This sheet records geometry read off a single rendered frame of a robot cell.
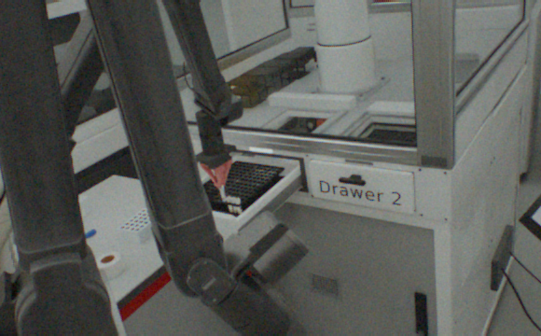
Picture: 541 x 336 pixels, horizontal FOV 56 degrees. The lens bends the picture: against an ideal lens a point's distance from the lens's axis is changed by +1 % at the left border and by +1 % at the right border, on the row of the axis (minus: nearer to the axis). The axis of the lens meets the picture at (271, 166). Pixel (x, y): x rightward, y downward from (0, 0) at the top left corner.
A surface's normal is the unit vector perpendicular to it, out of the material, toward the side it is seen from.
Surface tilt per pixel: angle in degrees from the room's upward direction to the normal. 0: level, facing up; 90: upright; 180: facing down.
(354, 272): 90
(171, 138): 90
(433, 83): 90
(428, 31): 90
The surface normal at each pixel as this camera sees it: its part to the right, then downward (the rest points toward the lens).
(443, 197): -0.54, 0.43
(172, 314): 0.82, 0.12
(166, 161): 0.39, 0.33
